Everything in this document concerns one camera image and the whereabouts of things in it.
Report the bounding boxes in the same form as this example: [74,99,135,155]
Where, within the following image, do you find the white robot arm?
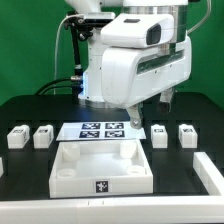
[65,0,192,129]

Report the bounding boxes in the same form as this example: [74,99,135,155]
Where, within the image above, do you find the white tag marker plate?
[56,121,146,141]

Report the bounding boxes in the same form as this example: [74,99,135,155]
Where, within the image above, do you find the white square tabletop tray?
[49,139,153,198]

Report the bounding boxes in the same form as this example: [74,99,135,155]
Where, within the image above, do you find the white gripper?
[101,13,191,129]

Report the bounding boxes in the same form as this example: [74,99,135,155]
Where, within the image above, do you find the white cable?
[53,14,75,96]

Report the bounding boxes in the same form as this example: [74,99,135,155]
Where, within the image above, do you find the white L-shaped obstacle fence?
[0,152,224,224]

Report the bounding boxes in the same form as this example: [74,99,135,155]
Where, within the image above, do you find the grey camera on mount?
[78,12,115,24]

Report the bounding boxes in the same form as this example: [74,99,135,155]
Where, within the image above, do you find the white block left edge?
[0,157,4,178]

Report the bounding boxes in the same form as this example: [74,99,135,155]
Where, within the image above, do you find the black cables at base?
[35,75,84,96]

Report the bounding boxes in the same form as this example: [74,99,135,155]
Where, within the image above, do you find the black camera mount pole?
[64,11,93,100]

